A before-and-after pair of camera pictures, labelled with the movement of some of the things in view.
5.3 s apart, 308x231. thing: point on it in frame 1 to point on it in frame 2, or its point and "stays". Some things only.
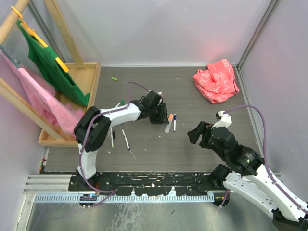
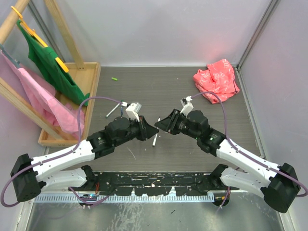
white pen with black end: [126, 139] to [156, 136]
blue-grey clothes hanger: [15, 63] stays
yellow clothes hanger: [42, 42] stays
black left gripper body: [151, 109] to [134, 132]
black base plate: [149, 184] stays
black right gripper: [193, 135] to [168, 124]
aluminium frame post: [236, 69] stays
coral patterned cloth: [217, 83] stays
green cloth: [43, 56] stays
